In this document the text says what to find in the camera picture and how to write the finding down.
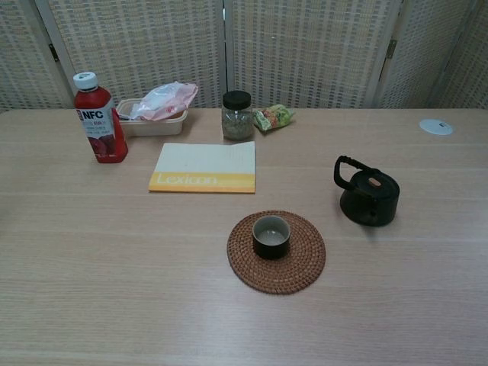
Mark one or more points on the black cast iron teapot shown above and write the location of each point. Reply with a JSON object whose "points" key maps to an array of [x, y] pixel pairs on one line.
{"points": [[366, 202]]}

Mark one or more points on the pink white plastic bag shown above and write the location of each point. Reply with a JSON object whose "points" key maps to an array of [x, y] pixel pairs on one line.
{"points": [[167, 99]]}

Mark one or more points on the woven folding screen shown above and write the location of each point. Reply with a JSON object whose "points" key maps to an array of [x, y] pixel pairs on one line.
{"points": [[152, 45]]}

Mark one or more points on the beige plastic food container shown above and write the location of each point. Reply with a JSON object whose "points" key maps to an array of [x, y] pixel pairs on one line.
{"points": [[152, 128]]}

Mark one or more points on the black teacup grey inside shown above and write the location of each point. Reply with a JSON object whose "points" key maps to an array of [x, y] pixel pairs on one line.
{"points": [[270, 249]]}

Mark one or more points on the white yellow Lexicon book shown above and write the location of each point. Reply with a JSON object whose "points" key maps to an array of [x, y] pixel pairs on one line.
{"points": [[202, 164]]}

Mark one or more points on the green snack packet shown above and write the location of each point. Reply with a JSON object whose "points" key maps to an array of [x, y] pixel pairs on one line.
{"points": [[272, 116]]}

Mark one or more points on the glass jar black lid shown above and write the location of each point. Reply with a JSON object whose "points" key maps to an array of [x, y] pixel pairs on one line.
{"points": [[237, 122]]}

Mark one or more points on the red NFC juice bottle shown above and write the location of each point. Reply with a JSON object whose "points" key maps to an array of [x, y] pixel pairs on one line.
{"points": [[101, 129]]}

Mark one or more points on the round woven rattan coaster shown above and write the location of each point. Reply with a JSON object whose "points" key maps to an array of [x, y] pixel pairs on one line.
{"points": [[305, 267]]}

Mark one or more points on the brass screen hinge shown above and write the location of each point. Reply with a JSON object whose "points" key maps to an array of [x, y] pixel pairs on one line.
{"points": [[391, 49], [53, 52]]}

